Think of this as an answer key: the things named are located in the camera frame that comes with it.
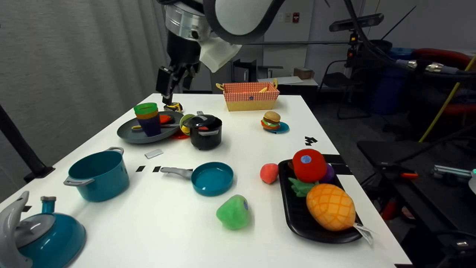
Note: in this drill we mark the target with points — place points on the orange stacking cup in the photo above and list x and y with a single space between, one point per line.
147 118

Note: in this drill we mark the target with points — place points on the black tape pieces cluster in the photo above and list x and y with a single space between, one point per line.
310 140

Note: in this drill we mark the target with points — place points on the black stand leg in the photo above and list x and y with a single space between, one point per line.
20 146

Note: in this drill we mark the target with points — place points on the purple plush fruit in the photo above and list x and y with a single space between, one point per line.
329 173

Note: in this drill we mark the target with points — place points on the teal frying pan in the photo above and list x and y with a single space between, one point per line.
213 179

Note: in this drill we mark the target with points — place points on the red checkered basket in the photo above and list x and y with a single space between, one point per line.
247 99

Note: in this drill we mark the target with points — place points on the small blue plate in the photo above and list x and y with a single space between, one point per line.
286 128

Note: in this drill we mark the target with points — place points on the red plush apple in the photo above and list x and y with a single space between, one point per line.
310 166

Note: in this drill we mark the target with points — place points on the green plush pear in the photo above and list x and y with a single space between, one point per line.
234 213

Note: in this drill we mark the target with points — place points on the black plastic tray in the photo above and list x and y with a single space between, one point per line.
298 219

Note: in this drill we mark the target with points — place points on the yellow pole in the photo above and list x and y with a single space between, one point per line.
448 102

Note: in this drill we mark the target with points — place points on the teal toy kettle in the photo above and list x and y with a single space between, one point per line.
54 243

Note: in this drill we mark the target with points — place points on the yellow-green toy avocado half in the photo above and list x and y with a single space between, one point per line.
186 122

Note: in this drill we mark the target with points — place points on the green stacking cup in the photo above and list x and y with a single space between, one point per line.
146 109

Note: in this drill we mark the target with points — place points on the blue bin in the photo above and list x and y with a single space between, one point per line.
391 84

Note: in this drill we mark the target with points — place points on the small white card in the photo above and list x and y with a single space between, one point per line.
153 154

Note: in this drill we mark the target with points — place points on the small red toy tomato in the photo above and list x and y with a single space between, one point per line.
269 173

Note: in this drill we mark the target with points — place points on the teal toy pot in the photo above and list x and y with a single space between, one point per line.
101 179

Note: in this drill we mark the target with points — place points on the black camera on stand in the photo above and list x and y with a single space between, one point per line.
357 23

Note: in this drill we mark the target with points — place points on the white plush tag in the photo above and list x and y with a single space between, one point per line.
365 236

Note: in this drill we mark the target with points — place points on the red chair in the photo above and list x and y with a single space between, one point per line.
440 57

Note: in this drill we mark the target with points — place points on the orange plush pineapple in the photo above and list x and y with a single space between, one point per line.
329 207

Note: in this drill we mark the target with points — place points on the grey round plate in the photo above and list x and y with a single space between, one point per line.
128 134

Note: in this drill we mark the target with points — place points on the toy burger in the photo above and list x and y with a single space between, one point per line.
271 121

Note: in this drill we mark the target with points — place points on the yellow toy fries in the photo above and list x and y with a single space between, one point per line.
268 88

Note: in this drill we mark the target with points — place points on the small black pot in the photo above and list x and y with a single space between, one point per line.
205 142

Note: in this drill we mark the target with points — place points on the red flat toy piece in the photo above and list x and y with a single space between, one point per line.
180 136

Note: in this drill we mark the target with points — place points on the purple stacking cup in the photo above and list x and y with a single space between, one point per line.
150 127

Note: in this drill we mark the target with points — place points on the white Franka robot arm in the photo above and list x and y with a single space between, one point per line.
238 15

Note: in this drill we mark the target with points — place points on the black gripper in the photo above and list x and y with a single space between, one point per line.
183 52

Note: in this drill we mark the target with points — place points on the orange toy food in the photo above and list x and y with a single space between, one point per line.
165 119

